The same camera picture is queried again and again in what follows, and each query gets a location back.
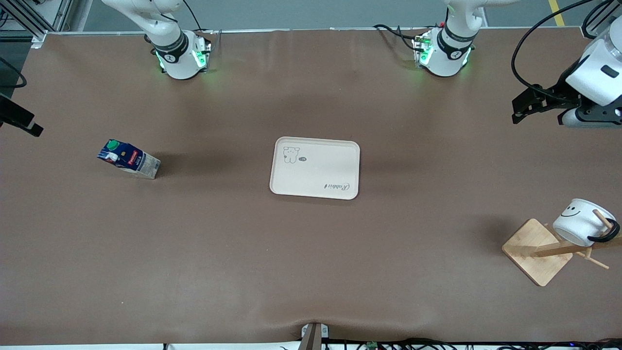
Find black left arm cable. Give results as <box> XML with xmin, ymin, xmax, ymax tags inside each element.
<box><xmin>511</xmin><ymin>0</ymin><xmax>596</xmax><ymax>101</ymax></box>

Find black base cable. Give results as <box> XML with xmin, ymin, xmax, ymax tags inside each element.
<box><xmin>372</xmin><ymin>23</ymin><xmax>419</xmax><ymax>52</ymax></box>
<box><xmin>181</xmin><ymin>0</ymin><xmax>217</xmax><ymax>35</ymax></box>

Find cream plastic tray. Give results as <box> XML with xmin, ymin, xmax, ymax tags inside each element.
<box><xmin>269</xmin><ymin>137</ymin><xmax>361</xmax><ymax>200</ymax></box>

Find black left base cable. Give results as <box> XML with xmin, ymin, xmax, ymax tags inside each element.
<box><xmin>372</xmin><ymin>23</ymin><xmax>419</xmax><ymax>52</ymax></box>

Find wooden cup rack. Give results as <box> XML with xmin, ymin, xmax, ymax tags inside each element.
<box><xmin>501</xmin><ymin>209</ymin><xmax>622</xmax><ymax>287</ymax></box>

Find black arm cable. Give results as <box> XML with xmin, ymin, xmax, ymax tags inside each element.
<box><xmin>511</xmin><ymin>0</ymin><xmax>596</xmax><ymax>101</ymax></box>
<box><xmin>0</xmin><ymin>57</ymin><xmax>28</xmax><ymax>89</ymax></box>

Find aluminium frame profile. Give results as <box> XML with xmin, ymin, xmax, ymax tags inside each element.
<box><xmin>0</xmin><ymin>0</ymin><xmax>74</xmax><ymax>49</ymax></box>
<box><xmin>581</xmin><ymin>0</ymin><xmax>622</xmax><ymax>40</ymax></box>

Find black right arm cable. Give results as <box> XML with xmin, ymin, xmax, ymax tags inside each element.
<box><xmin>0</xmin><ymin>57</ymin><xmax>28</xmax><ymax>89</ymax></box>

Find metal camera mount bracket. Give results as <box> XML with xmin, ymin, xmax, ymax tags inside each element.
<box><xmin>299</xmin><ymin>322</ymin><xmax>330</xmax><ymax>350</ymax></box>

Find black right base cable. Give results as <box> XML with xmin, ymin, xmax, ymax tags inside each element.
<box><xmin>181</xmin><ymin>0</ymin><xmax>217</xmax><ymax>35</ymax></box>

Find brown table mat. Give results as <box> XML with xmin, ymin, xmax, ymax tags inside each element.
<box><xmin>0</xmin><ymin>28</ymin><xmax>622</xmax><ymax>347</ymax></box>

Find blue milk carton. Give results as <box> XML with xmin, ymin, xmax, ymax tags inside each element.
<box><xmin>97</xmin><ymin>140</ymin><xmax>161</xmax><ymax>180</ymax></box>

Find black looped cable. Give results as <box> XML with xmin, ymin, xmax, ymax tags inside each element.
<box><xmin>582</xmin><ymin>0</ymin><xmax>614</xmax><ymax>40</ymax></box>

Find white cup black handle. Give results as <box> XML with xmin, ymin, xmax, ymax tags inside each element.
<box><xmin>553</xmin><ymin>198</ymin><xmax>621</xmax><ymax>247</ymax></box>

